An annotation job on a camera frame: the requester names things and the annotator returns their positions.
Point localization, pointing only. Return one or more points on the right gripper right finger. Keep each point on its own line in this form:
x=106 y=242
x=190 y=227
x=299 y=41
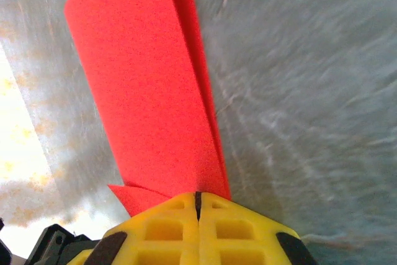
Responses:
x=242 y=240

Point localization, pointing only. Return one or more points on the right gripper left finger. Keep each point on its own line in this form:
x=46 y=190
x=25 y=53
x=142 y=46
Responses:
x=161 y=240

